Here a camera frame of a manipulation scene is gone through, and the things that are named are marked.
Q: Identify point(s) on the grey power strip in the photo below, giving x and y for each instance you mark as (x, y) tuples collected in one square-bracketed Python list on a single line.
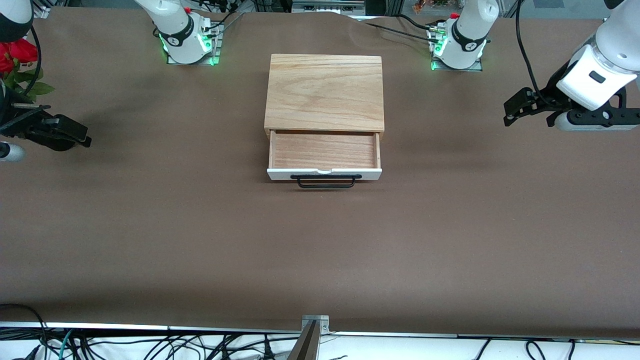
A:
[(327, 6)]

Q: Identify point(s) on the brown table cloth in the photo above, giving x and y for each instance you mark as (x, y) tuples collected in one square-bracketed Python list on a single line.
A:
[(200, 240)]

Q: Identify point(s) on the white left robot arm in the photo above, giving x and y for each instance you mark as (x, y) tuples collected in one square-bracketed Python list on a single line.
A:
[(612, 45)]

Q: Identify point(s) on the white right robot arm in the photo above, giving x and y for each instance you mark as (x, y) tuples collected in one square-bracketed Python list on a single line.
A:
[(175, 25)]

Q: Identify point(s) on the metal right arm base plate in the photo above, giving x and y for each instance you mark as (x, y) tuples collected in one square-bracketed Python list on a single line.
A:
[(216, 47)]

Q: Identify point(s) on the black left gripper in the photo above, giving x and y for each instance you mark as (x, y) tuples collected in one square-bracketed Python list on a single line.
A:
[(550, 96)]

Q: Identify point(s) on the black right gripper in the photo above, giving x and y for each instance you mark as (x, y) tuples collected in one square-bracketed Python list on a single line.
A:
[(14, 125)]

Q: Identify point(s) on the red artificial flower plant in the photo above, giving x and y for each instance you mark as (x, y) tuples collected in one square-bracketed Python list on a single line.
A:
[(15, 55)]

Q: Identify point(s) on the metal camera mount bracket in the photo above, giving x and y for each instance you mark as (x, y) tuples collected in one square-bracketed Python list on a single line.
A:
[(314, 325)]

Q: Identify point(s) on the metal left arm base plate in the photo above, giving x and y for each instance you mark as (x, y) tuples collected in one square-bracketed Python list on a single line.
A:
[(440, 66)]

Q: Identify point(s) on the wooden drawer cabinet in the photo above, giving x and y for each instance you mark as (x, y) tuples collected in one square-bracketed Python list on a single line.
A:
[(325, 90)]

